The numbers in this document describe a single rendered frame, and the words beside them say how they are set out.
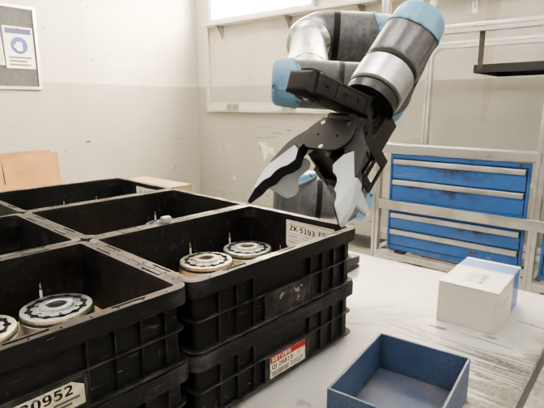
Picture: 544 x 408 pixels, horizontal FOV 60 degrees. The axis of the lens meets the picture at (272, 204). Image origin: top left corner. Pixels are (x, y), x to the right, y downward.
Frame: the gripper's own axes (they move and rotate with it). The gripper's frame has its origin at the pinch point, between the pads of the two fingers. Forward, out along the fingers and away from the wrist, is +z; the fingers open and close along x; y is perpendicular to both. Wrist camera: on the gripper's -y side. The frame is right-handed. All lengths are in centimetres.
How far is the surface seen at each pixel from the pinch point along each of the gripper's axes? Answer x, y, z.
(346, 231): 14.5, 29.7, -13.0
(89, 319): 11.0, -5.7, 21.4
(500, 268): 2, 68, -32
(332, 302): 14.1, 35.8, -1.2
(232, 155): 331, 210, -144
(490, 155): 59, 152, -129
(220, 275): 12.3, 7.8, 8.4
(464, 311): 2, 61, -16
